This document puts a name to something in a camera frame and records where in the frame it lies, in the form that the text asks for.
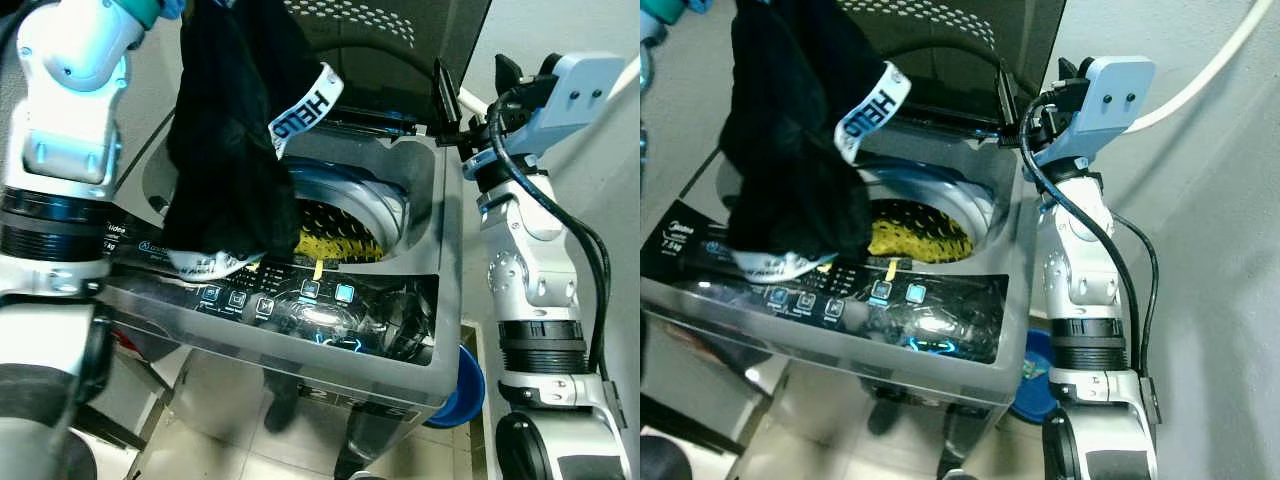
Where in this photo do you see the black garment white lettered band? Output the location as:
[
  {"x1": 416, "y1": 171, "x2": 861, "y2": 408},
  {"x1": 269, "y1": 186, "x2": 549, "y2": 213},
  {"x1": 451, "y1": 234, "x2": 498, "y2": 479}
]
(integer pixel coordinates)
[
  {"x1": 160, "y1": 0, "x2": 346, "y2": 281},
  {"x1": 720, "y1": 0, "x2": 913, "y2": 281}
]

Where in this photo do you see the dark washing machine lid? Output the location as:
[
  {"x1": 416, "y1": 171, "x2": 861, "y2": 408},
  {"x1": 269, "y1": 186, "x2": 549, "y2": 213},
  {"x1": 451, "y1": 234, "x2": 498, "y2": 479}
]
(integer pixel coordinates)
[
  {"x1": 283, "y1": 0, "x2": 493, "y2": 139},
  {"x1": 835, "y1": 0, "x2": 1069, "y2": 139}
]

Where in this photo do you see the grey top-load washing machine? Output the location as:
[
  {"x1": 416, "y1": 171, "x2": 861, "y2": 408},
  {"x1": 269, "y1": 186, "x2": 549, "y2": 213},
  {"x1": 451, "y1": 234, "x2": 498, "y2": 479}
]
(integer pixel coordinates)
[
  {"x1": 640, "y1": 110, "x2": 1043, "y2": 411},
  {"x1": 100, "y1": 105, "x2": 469, "y2": 433}
]

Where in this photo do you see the yellow black patterned garment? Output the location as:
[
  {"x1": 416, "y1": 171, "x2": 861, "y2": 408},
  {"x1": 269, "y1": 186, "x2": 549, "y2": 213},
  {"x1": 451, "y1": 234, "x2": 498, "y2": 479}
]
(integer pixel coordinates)
[
  {"x1": 295, "y1": 200, "x2": 387, "y2": 264},
  {"x1": 865, "y1": 198, "x2": 974, "y2": 264}
]

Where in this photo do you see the blue plastic basin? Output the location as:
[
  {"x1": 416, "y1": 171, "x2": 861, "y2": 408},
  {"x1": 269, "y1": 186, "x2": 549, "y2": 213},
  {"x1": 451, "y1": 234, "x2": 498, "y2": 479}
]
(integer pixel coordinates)
[
  {"x1": 1012, "y1": 330, "x2": 1057, "y2": 421},
  {"x1": 425, "y1": 345, "x2": 487, "y2": 429}
]

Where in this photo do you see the white water hose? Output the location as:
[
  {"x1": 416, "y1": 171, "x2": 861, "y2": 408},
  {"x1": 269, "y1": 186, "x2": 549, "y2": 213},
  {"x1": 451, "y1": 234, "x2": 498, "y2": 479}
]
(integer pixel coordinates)
[
  {"x1": 455, "y1": 55, "x2": 641, "y2": 113},
  {"x1": 1125, "y1": 0, "x2": 1280, "y2": 136}
]

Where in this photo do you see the light blue right wrist camera mount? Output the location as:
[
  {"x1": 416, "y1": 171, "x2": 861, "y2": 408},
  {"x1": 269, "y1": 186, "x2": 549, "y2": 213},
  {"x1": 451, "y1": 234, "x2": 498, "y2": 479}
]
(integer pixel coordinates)
[
  {"x1": 1030, "y1": 55, "x2": 1157, "y2": 173},
  {"x1": 465, "y1": 52, "x2": 627, "y2": 181}
]

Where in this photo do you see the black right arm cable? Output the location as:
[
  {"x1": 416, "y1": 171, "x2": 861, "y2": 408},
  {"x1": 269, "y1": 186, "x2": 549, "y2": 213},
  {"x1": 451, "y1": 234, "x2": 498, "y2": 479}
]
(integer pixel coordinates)
[
  {"x1": 1020, "y1": 90, "x2": 1163, "y2": 386},
  {"x1": 488, "y1": 88, "x2": 614, "y2": 379}
]

